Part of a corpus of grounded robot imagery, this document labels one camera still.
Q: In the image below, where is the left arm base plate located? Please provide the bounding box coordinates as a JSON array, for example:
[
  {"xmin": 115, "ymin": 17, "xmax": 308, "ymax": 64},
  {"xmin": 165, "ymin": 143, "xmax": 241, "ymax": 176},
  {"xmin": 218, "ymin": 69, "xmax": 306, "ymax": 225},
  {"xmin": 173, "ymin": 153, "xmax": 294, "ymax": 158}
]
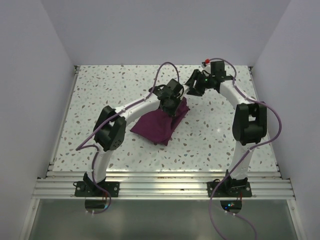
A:
[{"xmin": 73, "ymin": 181, "xmax": 120, "ymax": 198}]

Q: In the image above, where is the purple cloth mat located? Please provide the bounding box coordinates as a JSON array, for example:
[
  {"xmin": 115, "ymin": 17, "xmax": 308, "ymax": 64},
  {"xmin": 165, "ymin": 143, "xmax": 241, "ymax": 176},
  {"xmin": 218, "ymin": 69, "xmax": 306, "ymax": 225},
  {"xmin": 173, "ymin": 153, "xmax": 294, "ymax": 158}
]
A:
[{"xmin": 130, "ymin": 97, "xmax": 190, "ymax": 146}]

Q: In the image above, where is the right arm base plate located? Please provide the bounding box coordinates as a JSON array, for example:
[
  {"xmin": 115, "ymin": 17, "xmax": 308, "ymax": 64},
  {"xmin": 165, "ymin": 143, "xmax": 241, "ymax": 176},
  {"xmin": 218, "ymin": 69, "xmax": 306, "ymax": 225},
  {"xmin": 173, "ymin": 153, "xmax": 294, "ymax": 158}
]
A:
[{"xmin": 213, "ymin": 178, "xmax": 253, "ymax": 198}]

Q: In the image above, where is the aluminium rail frame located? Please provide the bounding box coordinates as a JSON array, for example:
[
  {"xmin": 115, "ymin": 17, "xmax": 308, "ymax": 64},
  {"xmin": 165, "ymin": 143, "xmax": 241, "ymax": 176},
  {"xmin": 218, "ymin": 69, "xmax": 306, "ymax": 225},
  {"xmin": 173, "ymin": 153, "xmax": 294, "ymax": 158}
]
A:
[{"xmin": 31, "ymin": 65, "xmax": 298, "ymax": 201}]

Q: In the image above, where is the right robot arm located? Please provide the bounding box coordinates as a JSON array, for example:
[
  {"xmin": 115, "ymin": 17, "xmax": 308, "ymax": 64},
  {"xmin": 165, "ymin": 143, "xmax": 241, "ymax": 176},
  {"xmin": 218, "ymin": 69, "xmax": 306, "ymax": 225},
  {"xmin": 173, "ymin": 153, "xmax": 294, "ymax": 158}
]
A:
[{"xmin": 185, "ymin": 58, "xmax": 267, "ymax": 198}]

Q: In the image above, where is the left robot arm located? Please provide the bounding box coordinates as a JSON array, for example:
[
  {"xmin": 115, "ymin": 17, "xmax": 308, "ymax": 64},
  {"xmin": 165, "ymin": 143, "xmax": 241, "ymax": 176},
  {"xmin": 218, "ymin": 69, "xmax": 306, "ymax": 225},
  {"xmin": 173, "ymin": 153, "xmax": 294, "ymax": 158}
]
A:
[{"xmin": 83, "ymin": 79, "xmax": 189, "ymax": 197}]

